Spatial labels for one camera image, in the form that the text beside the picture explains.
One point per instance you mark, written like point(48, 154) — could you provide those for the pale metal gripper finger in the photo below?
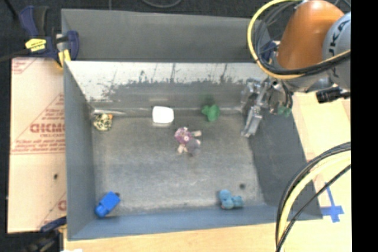
point(247, 96)
point(253, 122)

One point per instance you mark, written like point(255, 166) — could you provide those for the green toy animal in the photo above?
point(211, 112)

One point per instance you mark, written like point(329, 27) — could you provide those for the purple and grey toy figure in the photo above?
point(189, 140)

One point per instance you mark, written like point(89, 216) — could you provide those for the blue toy animal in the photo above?
point(228, 200)

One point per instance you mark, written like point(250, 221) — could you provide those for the white block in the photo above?
point(162, 114)

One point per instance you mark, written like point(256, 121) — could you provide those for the grey metal bin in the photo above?
point(165, 168)

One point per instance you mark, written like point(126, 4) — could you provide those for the spotted yellow toy animal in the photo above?
point(102, 121)

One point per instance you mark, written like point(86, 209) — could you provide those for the blue toy car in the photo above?
point(107, 204)

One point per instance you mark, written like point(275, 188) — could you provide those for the brown cardboard board red print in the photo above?
point(35, 138)

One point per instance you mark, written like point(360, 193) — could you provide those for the black cylinder on white bracket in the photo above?
point(330, 95)

